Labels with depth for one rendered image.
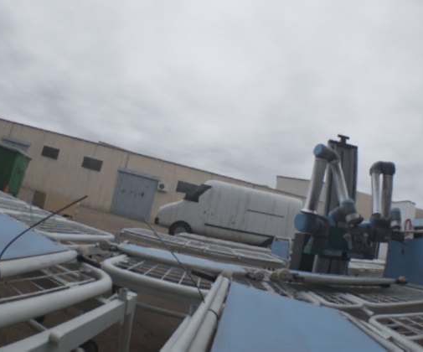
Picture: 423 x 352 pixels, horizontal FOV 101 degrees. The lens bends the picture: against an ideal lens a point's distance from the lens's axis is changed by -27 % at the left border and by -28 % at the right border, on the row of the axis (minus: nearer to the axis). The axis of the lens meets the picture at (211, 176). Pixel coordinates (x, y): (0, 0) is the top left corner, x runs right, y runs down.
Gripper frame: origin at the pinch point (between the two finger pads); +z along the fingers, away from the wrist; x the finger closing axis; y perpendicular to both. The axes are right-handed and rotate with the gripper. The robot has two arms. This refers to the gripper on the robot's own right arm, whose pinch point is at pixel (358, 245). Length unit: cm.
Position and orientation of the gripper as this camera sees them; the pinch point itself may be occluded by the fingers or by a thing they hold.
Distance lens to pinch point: 165.4
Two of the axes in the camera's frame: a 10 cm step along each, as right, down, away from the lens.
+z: -0.3, 8.2, -5.8
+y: -1.3, 5.7, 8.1
